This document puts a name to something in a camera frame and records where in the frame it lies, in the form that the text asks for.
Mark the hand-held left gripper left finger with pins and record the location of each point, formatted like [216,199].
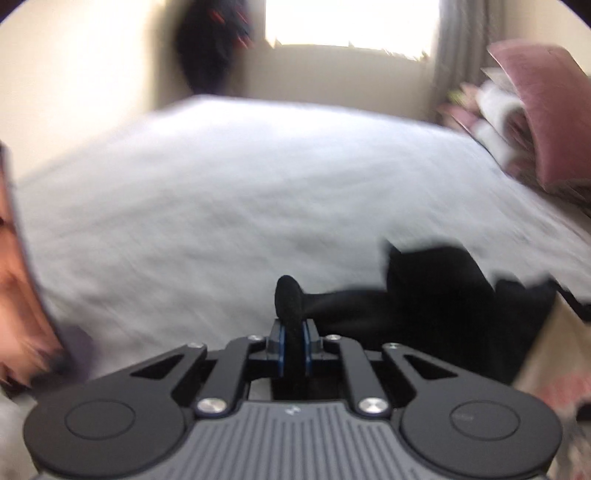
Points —
[279,346]

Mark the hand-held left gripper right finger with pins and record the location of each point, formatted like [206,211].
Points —
[308,346]

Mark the beige printed shirt black sleeves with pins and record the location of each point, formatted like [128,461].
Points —
[438,295]

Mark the bed with grey sheet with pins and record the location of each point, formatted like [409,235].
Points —
[207,207]

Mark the orange-pink blurred object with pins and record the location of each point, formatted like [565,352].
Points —
[23,277]

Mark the folded grey pink quilt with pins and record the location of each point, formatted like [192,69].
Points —
[498,120]

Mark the dark hanging jacket red trim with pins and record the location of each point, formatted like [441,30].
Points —
[212,41]

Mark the grey curtain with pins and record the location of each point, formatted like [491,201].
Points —
[457,55]

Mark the pink pillow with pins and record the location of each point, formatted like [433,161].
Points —
[549,115]

